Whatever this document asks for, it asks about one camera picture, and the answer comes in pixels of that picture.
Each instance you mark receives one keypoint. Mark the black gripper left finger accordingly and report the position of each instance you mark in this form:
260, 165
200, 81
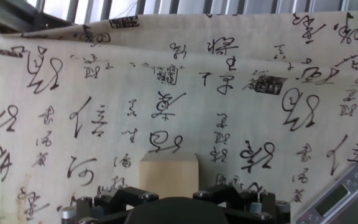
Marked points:
117, 199

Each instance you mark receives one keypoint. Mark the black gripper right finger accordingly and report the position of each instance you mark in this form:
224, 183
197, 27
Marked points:
247, 199

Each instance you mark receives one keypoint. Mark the light wooden block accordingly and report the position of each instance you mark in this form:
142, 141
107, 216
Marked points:
168, 174

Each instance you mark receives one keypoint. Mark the silver digital scale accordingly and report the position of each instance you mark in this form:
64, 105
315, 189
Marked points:
350, 202

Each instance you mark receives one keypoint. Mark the beige calligraphy print cloth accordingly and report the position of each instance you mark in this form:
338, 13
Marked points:
135, 93

